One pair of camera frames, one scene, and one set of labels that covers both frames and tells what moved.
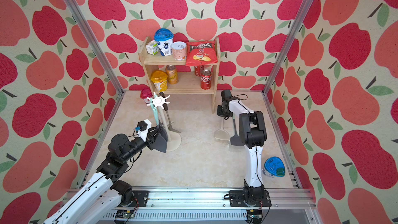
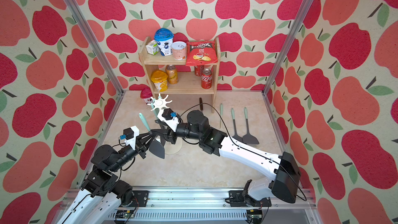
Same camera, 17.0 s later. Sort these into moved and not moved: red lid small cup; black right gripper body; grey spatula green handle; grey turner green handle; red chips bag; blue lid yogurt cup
Moved: black right gripper body; grey spatula green handle
Not moved: red lid small cup; grey turner green handle; blue lid yogurt cup; red chips bag
